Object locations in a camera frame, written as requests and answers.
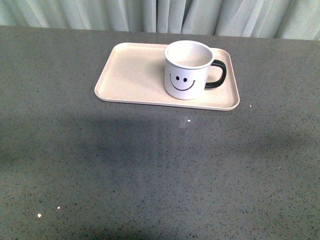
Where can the beige rectangular plastic tray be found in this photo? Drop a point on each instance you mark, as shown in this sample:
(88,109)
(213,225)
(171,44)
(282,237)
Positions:
(134,73)

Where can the white smiley mug black handle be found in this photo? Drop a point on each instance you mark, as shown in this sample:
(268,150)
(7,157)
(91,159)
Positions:
(186,69)

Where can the pale green pleated curtain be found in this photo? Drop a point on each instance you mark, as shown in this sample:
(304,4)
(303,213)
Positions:
(282,19)

